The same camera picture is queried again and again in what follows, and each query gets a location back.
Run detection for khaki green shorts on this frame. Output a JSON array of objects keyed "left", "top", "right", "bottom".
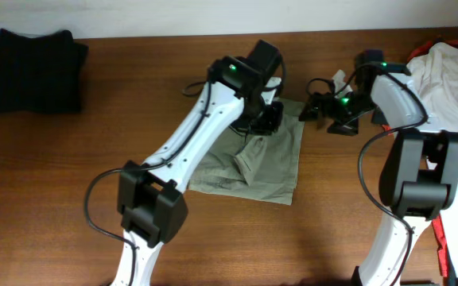
[{"left": 188, "top": 99, "right": 305, "bottom": 205}]

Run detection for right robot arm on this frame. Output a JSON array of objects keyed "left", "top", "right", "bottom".
[{"left": 299, "top": 50, "right": 458, "bottom": 285}]

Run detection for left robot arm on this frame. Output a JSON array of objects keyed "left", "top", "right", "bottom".
[{"left": 113, "top": 40, "right": 283, "bottom": 285}]

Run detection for folded black garment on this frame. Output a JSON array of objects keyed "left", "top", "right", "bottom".
[{"left": 0, "top": 29, "right": 88, "bottom": 114}]

